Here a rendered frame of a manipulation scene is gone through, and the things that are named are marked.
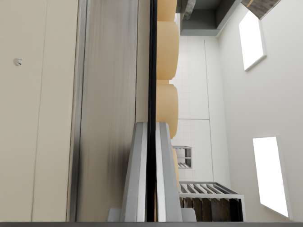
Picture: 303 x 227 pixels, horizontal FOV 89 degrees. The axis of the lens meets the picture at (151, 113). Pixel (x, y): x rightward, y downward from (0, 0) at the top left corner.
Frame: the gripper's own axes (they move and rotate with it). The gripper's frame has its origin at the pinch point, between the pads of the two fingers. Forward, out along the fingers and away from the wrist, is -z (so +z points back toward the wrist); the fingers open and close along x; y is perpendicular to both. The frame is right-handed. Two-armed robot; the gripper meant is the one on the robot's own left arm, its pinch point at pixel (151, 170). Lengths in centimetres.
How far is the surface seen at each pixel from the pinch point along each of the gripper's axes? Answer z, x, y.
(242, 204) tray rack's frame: -54, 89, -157
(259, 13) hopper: -64, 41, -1
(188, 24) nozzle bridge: -67, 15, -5
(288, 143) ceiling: -147, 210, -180
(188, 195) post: -60, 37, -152
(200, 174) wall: -205, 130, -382
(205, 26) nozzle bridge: -67, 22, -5
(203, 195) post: -60, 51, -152
